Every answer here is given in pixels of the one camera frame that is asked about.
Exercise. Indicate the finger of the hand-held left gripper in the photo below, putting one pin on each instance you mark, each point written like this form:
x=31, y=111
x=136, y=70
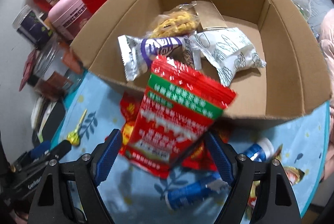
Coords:
x=62, y=148
x=41, y=147

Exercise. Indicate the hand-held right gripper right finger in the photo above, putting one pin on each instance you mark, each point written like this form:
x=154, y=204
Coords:
x=219, y=158

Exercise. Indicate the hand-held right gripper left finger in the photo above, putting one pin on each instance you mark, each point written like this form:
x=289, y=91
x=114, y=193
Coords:
x=108, y=158

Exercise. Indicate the yellow lollipop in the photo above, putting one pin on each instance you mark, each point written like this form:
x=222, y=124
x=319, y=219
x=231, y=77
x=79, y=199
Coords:
x=74, y=136

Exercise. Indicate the red gold snack packet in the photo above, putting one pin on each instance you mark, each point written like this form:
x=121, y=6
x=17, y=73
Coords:
x=198, y=155

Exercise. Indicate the blue foil roll packet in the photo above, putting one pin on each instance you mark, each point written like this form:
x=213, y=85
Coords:
x=190, y=191

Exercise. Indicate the red yellow snack packet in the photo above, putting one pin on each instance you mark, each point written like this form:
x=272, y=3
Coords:
x=129, y=112

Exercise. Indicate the red green snack packet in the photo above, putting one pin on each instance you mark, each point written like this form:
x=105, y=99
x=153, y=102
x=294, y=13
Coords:
x=177, y=114

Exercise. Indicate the green gold snack packet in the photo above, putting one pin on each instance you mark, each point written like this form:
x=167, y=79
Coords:
x=293, y=174

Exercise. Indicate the white patterned snack packet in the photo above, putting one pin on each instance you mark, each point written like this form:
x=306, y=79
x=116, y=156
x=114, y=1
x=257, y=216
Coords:
x=232, y=54

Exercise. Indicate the silver purple snack packet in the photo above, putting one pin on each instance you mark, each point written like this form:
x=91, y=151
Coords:
x=146, y=49

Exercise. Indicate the small brown cardboard box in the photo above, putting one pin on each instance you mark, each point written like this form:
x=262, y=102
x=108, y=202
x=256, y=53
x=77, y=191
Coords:
x=211, y=15

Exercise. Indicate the yellow waffle snack packet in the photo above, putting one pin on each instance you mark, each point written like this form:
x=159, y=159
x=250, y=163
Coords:
x=174, y=22

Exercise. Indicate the black smartphone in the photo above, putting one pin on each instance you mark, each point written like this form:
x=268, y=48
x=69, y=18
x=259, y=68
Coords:
x=51, y=119

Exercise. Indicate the white green tissue box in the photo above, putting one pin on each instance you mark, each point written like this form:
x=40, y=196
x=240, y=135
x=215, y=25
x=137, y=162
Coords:
x=39, y=112

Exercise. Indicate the small jar with red contents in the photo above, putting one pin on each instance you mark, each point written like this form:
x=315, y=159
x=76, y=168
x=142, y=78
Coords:
x=51, y=85

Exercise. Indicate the dark red foil sachets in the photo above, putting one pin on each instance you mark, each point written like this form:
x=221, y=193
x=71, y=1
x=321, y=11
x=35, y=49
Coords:
x=27, y=67

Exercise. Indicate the blue floral cloth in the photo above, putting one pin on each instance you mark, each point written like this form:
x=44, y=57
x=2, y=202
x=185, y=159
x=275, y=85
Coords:
x=300, y=135

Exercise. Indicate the clear glass jar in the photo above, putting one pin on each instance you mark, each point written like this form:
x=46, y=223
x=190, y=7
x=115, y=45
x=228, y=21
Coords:
x=49, y=57

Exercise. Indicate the dark purple jar white lid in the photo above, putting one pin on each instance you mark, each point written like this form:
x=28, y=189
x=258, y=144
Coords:
x=31, y=25

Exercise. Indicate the pink canister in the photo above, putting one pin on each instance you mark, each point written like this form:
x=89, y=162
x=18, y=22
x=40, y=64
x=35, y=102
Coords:
x=67, y=15

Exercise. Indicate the pink puffer jacket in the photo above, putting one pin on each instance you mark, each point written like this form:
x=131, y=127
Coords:
x=328, y=41

